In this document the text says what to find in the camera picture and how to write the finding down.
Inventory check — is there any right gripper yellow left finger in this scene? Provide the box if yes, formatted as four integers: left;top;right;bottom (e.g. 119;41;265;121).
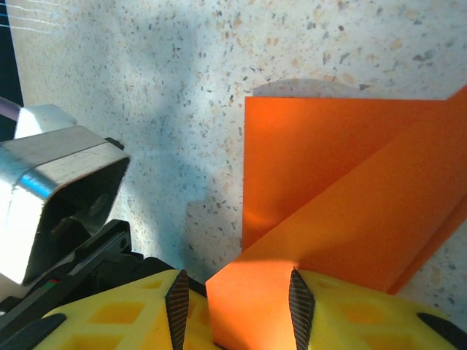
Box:
7;268;220;350

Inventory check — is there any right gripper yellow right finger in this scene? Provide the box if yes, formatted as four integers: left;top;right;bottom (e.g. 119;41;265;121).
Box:
287;267;467;350

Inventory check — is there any orange paper sheet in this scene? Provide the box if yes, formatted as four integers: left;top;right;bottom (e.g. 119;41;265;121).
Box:
204;85;467;350

